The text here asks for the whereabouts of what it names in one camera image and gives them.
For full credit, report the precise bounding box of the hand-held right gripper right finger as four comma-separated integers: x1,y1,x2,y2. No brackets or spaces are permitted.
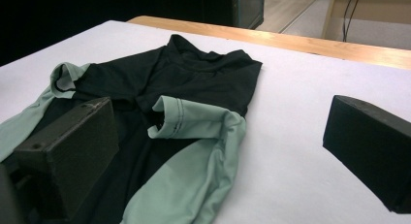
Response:
322,94,411,215

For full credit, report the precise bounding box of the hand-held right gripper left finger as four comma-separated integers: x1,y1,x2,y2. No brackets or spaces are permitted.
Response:
12,96,120,221

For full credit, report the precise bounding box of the black and green shirt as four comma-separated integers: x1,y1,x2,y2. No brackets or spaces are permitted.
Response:
0,33,264,224

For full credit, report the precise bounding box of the white table cover board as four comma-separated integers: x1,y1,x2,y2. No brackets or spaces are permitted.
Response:
0,19,411,224

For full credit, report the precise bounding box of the wooden table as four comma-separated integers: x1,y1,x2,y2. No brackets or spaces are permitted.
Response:
127,15,411,71

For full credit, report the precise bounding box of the black curtain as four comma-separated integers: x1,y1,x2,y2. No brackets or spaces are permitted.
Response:
0,0,235,67

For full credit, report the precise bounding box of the black cabinet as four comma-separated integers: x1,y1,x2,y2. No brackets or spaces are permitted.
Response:
231,0,266,30

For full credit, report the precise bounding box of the black hanging cable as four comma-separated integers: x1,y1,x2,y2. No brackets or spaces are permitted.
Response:
341,0,363,43

